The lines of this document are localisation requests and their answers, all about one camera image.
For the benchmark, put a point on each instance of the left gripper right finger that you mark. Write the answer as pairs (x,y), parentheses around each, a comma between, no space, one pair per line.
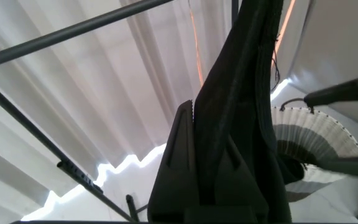
(241,189)

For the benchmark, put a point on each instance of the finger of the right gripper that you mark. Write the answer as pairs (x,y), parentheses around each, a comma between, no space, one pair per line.
(353,166)
(346,91)

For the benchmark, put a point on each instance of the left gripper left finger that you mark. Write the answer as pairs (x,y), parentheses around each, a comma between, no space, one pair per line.
(176,186)

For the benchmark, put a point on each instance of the black shirt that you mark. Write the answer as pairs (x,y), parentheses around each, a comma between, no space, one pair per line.
(244,62)

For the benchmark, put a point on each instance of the white laundry basket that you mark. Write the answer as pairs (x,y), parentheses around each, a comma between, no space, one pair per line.
(322,130)

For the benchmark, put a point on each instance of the white curtain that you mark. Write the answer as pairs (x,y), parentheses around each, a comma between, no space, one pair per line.
(89,93)

